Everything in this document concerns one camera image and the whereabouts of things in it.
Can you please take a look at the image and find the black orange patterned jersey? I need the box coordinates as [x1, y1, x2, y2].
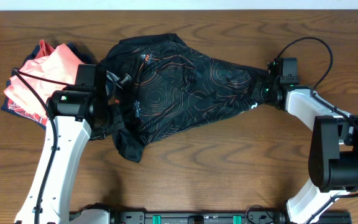
[99, 34, 269, 162]

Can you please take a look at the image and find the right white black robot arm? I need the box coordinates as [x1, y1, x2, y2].
[252, 58, 358, 223]

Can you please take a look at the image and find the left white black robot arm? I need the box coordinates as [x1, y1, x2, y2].
[14, 64, 124, 223]

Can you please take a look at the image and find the folded salmon pink shirt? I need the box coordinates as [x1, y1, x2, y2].
[4, 40, 83, 119]

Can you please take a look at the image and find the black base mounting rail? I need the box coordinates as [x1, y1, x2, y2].
[68, 203, 352, 224]

